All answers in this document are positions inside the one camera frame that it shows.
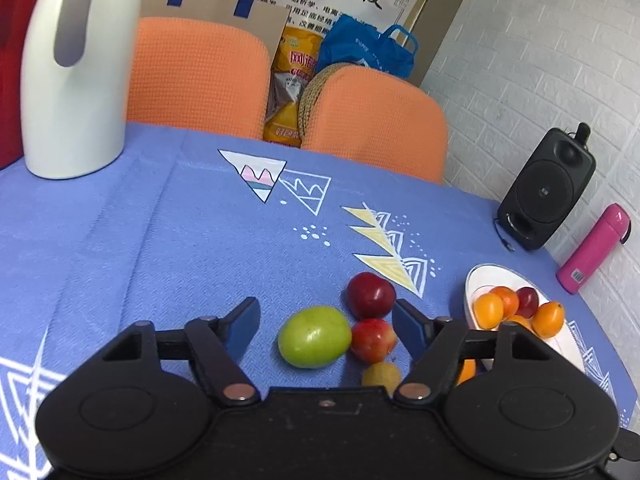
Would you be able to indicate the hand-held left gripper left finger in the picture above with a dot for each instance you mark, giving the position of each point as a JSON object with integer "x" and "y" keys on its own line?
{"x": 245, "y": 327}

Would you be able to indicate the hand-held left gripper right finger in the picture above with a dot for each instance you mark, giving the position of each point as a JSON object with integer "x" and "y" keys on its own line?
{"x": 407, "y": 327}

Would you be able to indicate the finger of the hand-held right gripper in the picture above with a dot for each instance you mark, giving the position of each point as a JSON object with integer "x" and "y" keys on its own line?
{"x": 629, "y": 450}

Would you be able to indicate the small red apple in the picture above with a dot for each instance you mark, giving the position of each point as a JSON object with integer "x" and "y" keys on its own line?
{"x": 372, "y": 340}

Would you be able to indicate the tan longan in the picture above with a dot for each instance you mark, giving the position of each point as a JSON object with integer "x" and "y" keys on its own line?
{"x": 381, "y": 375}

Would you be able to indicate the green jujube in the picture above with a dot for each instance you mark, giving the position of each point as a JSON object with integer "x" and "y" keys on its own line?
{"x": 315, "y": 337}

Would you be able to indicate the small orange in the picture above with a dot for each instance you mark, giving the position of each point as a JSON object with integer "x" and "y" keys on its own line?
{"x": 466, "y": 371}

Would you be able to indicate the yellow orange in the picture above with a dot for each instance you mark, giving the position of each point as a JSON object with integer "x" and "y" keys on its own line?
{"x": 488, "y": 309}

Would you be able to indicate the round orange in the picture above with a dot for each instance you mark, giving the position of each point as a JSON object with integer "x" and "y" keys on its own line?
{"x": 548, "y": 319}
{"x": 506, "y": 299}

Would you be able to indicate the large tangerine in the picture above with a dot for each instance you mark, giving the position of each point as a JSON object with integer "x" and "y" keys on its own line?
{"x": 519, "y": 321}

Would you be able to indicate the white plate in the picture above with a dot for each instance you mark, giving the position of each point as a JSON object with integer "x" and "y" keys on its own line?
{"x": 565, "y": 350}

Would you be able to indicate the blue printed tablecloth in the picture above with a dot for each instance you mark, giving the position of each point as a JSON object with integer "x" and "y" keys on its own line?
{"x": 175, "y": 235}

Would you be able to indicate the black speaker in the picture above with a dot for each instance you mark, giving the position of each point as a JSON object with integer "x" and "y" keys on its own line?
{"x": 545, "y": 190}

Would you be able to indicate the pink bottle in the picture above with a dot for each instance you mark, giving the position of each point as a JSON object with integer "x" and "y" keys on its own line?
{"x": 592, "y": 250}

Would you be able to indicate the orange chair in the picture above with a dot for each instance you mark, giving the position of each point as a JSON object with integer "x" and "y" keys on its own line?
{"x": 380, "y": 125}
{"x": 200, "y": 80}

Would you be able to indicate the white thermos jug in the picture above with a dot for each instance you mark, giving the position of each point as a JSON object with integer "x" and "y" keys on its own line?
{"x": 75, "y": 125}

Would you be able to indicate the yellow snack bag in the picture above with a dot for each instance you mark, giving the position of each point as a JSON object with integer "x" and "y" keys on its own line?
{"x": 295, "y": 60}

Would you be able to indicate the blue plastic bag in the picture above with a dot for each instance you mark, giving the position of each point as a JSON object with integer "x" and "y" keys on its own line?
{"x": 350, "y": 42}

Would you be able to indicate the red thermos jug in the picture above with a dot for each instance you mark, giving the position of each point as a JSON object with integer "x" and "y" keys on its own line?
{"x": 12, "y": 85}

